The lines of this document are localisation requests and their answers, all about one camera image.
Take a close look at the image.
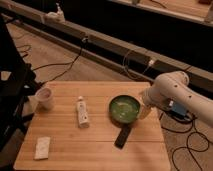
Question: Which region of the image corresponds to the black eraser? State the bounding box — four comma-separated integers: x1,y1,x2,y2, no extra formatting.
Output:
114,125,131,149

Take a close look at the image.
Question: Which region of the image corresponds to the black cable on floor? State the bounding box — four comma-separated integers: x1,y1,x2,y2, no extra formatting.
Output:
16,37,88,83

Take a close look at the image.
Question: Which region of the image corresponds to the white tube bottle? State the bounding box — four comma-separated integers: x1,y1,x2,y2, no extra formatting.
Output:
77,96,89,128

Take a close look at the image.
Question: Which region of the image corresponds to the white plug on rail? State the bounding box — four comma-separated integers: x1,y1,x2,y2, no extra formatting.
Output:
148,59,155,67

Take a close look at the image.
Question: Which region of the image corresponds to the white paper cup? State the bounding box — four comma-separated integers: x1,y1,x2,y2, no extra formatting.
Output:
35,87,54,110

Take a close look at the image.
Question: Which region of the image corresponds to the green bowl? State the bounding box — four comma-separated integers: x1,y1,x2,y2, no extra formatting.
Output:
109,95,141,124

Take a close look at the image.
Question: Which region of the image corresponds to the black equipment stand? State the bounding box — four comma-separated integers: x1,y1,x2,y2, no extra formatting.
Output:
0,14,41,152

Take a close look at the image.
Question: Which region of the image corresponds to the black cable right floor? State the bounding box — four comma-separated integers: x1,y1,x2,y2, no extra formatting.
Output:
159,111,213,171

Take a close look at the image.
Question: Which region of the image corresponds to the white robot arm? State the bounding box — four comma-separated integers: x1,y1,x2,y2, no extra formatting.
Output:
141,71,213,127

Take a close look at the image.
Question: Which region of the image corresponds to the white object on rail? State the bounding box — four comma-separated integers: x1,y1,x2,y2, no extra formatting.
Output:
45,4,65,22

